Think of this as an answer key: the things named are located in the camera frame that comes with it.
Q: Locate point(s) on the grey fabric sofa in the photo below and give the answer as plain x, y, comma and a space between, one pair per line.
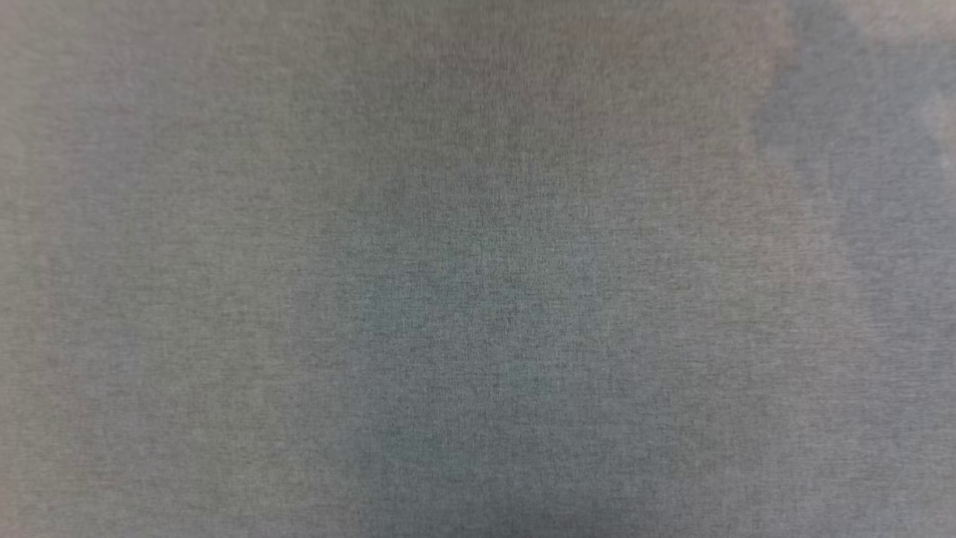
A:
478, 299

